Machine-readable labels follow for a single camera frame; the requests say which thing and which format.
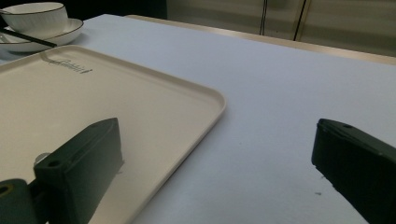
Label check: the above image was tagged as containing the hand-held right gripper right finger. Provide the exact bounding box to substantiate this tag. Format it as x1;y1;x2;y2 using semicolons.
311;118;396;224

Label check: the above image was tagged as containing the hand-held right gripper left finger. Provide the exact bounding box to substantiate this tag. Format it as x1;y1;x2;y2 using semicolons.
33;117;125;224

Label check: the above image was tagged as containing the cream plastic tray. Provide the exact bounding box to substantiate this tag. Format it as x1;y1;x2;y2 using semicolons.
0;44;227;224

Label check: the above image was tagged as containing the white plate with dark rim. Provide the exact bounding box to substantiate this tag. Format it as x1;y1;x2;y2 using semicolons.
0;18;85;53

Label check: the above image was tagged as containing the black chopstick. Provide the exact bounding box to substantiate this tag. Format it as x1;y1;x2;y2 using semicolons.
0;27;58;49

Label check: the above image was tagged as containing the white bowl with dark rim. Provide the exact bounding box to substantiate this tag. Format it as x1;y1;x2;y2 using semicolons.
0;1;69;40

